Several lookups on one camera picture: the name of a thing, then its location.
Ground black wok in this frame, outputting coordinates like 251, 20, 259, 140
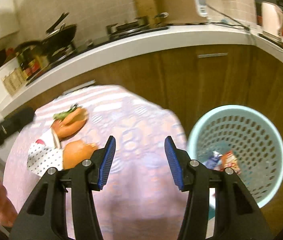
15, 12, 78, 56

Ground red orange snack packet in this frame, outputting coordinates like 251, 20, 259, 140
219, 151, 241, 173

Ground white polka dot box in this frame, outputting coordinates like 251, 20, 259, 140
27, 141, 65, 177

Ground brown rice cooker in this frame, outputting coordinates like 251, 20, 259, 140
148, 0, 211, 26

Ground beige woven holder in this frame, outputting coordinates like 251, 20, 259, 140
1, 67, 27, 96

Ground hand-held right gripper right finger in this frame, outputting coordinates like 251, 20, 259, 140
164, 136, 273, 240

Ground blue white milk carton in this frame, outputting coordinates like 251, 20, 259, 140
202, 151, 223, 171

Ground white red wrapper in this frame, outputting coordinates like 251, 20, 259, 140
35, 129, 62, 151

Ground pink patterned cloth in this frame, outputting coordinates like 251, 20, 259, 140
3, 85, 189, 240

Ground black power cable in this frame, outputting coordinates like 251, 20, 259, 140
206, 4, 257, 48

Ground dark sauce bottles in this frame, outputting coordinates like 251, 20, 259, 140
16, 52, 50, 76

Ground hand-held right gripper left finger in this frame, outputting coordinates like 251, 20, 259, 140
9, 135, 116, 240

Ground light blue perforated plastic basket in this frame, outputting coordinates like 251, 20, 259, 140
187, 105, 283, 209

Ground white electric kettle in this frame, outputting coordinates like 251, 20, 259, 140
260, 2, 283, 38

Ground black smartphone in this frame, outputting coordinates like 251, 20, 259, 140
257, 33, 283, 53

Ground person's left hand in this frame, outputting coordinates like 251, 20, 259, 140
0, 174, 19, 228

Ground black gas stove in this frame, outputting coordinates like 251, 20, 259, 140
26, 16, 170, 86

